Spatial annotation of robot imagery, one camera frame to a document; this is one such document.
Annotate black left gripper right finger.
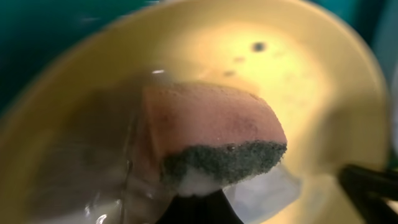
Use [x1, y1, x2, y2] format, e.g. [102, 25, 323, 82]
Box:
[338, 164, 397, 224]

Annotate light blue plate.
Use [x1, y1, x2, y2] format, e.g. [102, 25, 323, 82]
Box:
[373, 0, 397, 149]

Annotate teal plastic tray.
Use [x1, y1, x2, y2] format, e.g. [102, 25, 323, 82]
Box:
[0, 0, 398, 169]

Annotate yellow plate with blue stain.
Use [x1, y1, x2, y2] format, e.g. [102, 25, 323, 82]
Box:
[1, 1, 390, 223]

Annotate pink and green sponge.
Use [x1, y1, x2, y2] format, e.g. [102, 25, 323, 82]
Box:
[132, 83, 287, 195]

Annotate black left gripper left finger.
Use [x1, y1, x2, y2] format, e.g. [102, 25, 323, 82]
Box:
[156, 190, 243, 224]

